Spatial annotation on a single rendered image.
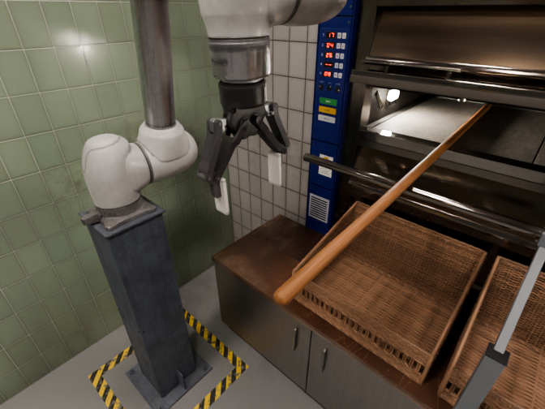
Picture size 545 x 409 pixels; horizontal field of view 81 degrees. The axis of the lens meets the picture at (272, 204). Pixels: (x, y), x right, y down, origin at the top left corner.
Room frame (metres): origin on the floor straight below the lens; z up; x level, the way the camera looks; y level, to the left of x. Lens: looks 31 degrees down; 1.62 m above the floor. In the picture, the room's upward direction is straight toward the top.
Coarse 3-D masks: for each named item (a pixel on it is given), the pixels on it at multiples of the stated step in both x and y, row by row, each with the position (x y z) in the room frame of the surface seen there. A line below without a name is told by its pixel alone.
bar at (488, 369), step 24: (336, 168) 0.98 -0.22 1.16; (408, 192) 0.81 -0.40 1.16; (432, 192) 0.78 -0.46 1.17; (480, 216) 0.68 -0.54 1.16; (504, 216) 0.66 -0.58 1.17; (528, 288) 0.53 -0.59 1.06; (504, 336) 0.46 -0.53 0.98; (480, 360) 0.45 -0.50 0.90; (504, 360) 0.42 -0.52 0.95; (480, 384) 0.42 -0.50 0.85; (456, 408) 0.43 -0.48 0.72
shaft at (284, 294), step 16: (480, 112) 1.48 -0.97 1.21; (464, 128) 1.25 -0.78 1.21; (448, 144) 1.08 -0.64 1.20; (432, 160) 0.95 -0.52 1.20; (416, 176) 0.84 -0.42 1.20; (400, 192) 0.74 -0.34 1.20; (384, 208) 0.67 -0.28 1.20; (352, 224) 0.58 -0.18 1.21; (368, 224) 0.60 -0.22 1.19; (336, 240) 0.52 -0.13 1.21; (352, 240) 0.54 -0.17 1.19; (320, 256) 0.47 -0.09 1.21; (336, 256) 0.49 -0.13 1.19; (304, 272) 0.43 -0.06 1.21; (288, 288) 0.39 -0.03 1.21
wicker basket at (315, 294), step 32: (384, 224) 1.16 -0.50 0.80; (416, 224) 1.09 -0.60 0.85; (352, 256) 1.18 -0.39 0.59; (384, 256) 1.10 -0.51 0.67; (448, 256) 0.97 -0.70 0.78; (480, 256) 0.91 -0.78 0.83; (320, 288) 0.85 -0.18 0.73; (352, 288) 0.98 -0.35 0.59; (416, 288) 0.97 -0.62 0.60; (448, 288) 0.91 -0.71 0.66; (352, 320) 0.75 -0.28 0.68; (384, 320) 0.82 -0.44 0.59; (416, 320) 0.82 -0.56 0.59; (448, 320) 0.67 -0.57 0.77; (384, 352) 0.66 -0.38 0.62; (416, 352) 0.60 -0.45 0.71
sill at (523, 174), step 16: (368, 128) 1.34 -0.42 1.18; (400, 144) 1.21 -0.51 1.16; (416, 144) 1.17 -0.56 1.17; (432, 144) 1.15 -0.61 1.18; (448, 160) 1.09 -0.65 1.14; (464, 160) 1.05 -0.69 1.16; (480, 160) 1.02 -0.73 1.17; (496, 160) 1.00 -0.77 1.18; (512, 160) 1.00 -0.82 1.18; (512, 176) 0.95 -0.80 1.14; (528, 176) 0.93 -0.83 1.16; (544, 176) 0.90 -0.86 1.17
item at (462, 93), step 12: (372, 84) 1.16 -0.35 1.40; (384, 84) 1.13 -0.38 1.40; (396, 84) 1.11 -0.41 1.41; (408, 84) 1.08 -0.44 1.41; (420, 84) 1.06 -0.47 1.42; (456, 96) 0.98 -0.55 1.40; (468, 96) 0.96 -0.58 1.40; (480, 96) 0.94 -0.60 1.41; (492, 96) 0.92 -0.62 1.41; (504, 96) 0.90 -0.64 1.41; (516, 96) 0.89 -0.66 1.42; (540, 108) 0.84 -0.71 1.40
